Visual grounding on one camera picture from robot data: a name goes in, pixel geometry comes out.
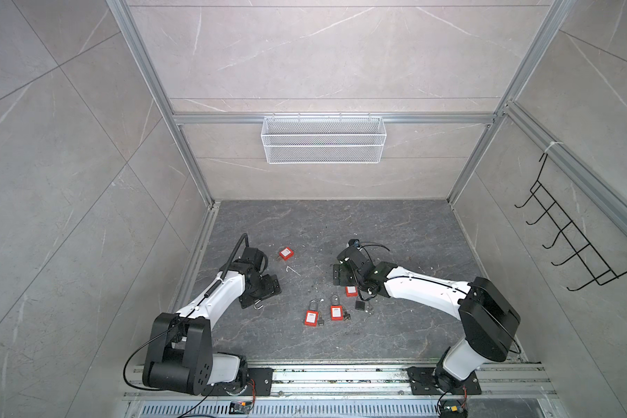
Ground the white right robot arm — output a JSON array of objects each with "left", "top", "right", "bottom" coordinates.
[{"left": 333, "top": 240, "right": 521, "bottom": 393}]

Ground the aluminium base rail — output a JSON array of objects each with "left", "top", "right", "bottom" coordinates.
[{"left": 122, "top": 359, "right": 555, "bottom": 401}]

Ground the aluminium frame left rail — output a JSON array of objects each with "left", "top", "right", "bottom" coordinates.
[{"left": 169, "top": 202, "right": 220, "bottom": 311}]

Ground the black wire hook rack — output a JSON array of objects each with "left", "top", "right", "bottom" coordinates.
[{"left": 514, "top": 153, "right": 627, "bottom": 293}]

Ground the white wire mesh basket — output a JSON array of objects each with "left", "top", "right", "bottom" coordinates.
[{"left": 261, "top": 116, "right": 387, "bottom": 165}]

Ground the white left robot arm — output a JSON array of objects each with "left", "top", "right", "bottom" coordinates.
[{"left": 142, "top": 233, "right": 281, "bottom": 395}]

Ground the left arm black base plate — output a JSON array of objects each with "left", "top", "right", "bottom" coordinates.
[{"left": 245, "top": 367, "right": 274, "bottom": 397}]

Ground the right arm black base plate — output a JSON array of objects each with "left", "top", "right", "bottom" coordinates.
[{"left": 406, "top": 367, "right": 482, "bottom": 395}]

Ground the slotted cable duct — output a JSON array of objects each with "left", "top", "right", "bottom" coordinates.
[{"left": 135, "top": 399, "right": 438, "bottom": 417}]

